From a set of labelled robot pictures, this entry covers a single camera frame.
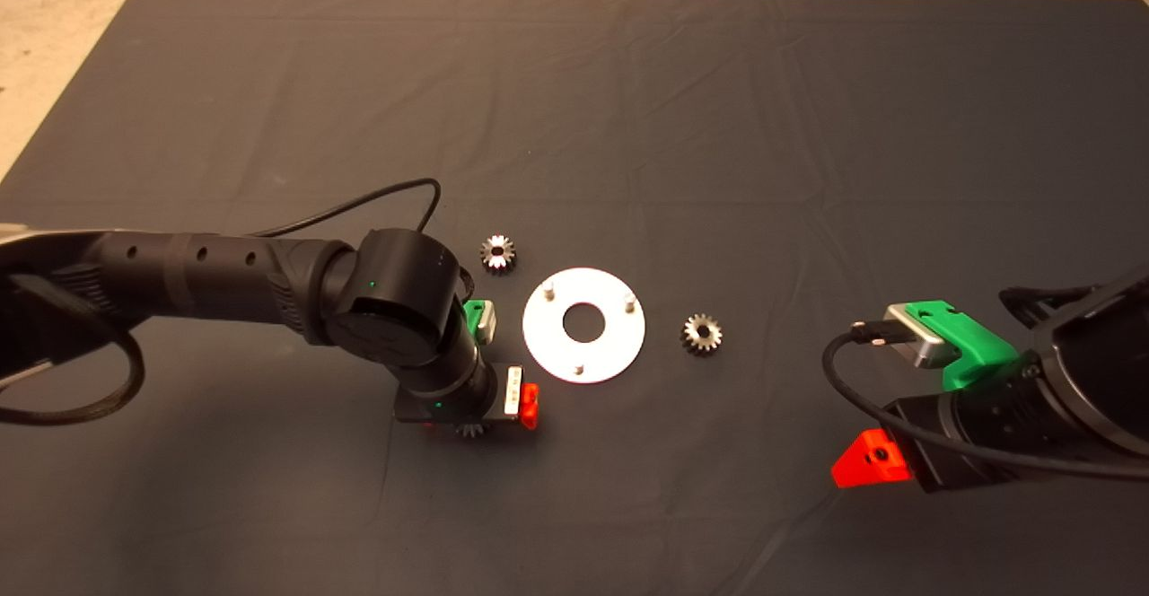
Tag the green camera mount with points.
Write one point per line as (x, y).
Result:
(969, 336)
(471, 313)

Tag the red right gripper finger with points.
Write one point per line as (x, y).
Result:
(871, 461)

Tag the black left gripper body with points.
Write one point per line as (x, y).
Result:
(467, 403)

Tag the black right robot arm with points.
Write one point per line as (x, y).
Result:
(1104, 372)

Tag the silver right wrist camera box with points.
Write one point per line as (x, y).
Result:
(925, 349)

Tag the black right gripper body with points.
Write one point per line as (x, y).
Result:
(978, 430)

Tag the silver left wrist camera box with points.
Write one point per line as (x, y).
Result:
(486, 322)

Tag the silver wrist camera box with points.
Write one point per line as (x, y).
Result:
(925, 349)
(486, 322)

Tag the dark grey table cloth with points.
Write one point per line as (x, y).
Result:
(628, 129)

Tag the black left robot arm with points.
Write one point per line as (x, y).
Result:
(224, 273)

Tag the green left camera mount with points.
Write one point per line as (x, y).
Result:
(471, 313)

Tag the round metal carrier plate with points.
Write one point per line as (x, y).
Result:
(548, 345)

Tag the small steel planetary gear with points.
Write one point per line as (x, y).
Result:
(489, 260)
(696, 340)
(469, 431)

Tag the green right camera mount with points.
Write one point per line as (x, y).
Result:
(969, 336)

